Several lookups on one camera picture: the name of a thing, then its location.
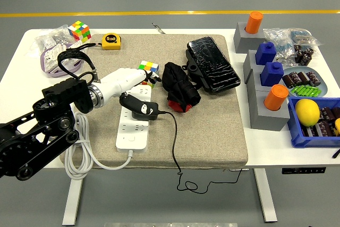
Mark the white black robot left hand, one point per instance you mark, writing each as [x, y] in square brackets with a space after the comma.
[119, 79]

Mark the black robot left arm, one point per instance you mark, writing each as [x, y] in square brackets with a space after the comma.
[63, 88]

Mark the multicoloured puzzle cube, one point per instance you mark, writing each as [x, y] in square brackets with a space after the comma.
[148, 66]
[79, 30]

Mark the grey pen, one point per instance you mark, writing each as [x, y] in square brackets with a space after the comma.
[158, 28]

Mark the purple tray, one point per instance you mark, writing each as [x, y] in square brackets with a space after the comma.
[45, 67]

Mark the clear bag of white parts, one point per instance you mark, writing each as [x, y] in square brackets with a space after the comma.
[47, 39]

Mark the black glossy flat case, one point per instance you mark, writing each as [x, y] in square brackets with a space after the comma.
[212, 62]

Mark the grey-brown fabric mat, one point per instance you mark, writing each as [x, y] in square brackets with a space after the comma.
[207, 131]

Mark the grey block holder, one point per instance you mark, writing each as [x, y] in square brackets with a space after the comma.
[268, 120]
[249, 62]
[241, 41]
[252, 80]

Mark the white table leg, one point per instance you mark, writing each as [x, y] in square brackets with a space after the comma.
[265, 197]
[73, 200]

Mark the orange cylinder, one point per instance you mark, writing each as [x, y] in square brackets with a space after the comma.
[253, 23]
[276, 96]

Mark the blue bottle-shaped block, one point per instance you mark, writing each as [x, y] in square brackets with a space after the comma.
[265, 54]
[272, 74]

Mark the clear bag of blue parts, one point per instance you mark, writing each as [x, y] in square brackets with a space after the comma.
[279, 41]

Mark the clear bag of small screws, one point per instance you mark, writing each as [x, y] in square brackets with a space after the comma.
[285, 58]

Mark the black capacitor cluster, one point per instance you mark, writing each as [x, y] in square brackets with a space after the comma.
[302, 57]

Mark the green battery pile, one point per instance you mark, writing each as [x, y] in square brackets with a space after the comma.
[305, 91]

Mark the blue plastic bin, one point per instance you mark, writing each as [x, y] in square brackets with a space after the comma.
[297, 136]

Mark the clear bag of blue components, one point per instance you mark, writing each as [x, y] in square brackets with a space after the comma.
[302, 35]

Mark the yellow lemon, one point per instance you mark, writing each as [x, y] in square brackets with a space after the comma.
[307, 112]

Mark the light blue plate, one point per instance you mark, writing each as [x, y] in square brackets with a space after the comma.
[322, 83]

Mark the black table control panel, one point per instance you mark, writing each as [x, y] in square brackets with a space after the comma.
[302, 171]

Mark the dark brown capacitor pile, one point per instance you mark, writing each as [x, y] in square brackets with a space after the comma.
[322, 128]

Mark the yellow plastic piece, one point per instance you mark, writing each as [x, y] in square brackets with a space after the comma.
[337, 127]

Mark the black pen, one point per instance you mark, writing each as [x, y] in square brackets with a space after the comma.
[336, 153]

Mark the black plastic bracket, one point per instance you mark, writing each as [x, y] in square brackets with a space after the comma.
[192, 68]

